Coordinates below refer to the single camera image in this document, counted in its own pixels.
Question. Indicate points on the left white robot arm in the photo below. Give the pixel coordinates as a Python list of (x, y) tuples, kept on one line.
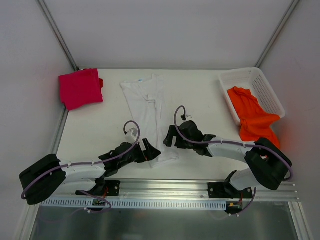
[(51, 176)]

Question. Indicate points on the orange t-shirt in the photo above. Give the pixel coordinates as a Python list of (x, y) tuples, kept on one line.
[(255, 123)]

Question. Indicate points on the white slotted cable duct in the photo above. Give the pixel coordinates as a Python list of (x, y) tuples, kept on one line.
[(154, 204)]

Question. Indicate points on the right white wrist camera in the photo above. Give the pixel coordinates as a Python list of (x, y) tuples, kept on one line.
[(187, 116)]

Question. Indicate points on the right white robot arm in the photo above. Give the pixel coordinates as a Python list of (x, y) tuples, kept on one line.
[(267, 165)]

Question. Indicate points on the folded magenta t-shirt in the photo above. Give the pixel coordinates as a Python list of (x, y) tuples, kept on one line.
[(80, 88)]

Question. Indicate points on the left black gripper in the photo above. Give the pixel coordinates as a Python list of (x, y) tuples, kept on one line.
[(144, 152)]

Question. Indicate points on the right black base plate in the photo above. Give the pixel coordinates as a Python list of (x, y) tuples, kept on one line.
[(221, 190)]

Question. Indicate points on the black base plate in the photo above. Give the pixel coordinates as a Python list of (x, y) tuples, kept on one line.
[(221, 190), (110, 187)]

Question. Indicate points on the right metal frame post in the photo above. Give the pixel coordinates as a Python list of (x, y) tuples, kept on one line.
[(276, 33)]

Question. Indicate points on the left metal frame post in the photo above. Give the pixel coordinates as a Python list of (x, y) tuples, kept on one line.
[(57, 33)]

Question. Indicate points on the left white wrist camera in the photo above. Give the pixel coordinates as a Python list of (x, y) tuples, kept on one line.
[(131, 136)]

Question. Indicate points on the metal frame post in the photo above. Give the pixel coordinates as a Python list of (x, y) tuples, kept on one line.
[(276, 33), (57, 33)]

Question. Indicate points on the white t-shirt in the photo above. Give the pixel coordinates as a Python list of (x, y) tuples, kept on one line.
[(146, 101)]

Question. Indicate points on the white plastic basket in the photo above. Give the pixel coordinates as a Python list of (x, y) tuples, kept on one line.
[(253, 79)]

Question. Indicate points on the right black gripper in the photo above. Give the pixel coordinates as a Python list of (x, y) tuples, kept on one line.
[(177, 139)]

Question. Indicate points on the aluminium mounting rail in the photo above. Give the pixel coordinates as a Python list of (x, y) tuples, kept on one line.
[(161, 189)]

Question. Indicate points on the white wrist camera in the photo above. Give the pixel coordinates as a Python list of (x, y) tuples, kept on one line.
[(187, 116), (131, 136)]

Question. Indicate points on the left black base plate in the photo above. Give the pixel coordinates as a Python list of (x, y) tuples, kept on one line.
[(110, 187)]

